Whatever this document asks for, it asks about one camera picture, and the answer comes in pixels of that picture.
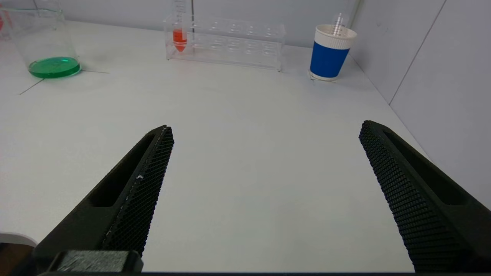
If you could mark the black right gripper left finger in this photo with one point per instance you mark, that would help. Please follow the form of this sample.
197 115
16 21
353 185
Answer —
130 199

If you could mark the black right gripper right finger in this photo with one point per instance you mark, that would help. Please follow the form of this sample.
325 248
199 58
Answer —
422 214

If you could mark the test tube with yellow pigment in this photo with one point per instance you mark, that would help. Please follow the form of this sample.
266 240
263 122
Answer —
339 23

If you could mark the clear glass beaker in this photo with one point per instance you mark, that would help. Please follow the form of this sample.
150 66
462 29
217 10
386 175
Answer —
53 68

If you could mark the test tube with red pigment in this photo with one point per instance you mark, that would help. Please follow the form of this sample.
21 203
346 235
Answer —
179 38

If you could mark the clear acrylic test tube rack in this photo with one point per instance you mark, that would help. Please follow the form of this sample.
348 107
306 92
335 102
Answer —
238 46

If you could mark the blue and white paper cup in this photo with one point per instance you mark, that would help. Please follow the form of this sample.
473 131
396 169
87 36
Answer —
330 57

